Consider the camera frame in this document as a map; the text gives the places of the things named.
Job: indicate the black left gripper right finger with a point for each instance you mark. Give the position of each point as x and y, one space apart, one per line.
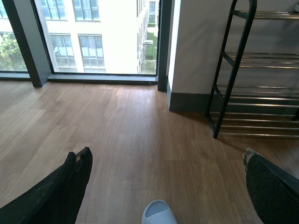
274 192

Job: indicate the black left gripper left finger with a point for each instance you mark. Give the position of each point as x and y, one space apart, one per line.
57 198

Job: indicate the light blue slipper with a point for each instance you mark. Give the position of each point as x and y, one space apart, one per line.
158 212

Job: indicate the black metal shoe rack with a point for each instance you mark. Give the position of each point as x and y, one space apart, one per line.
255 91

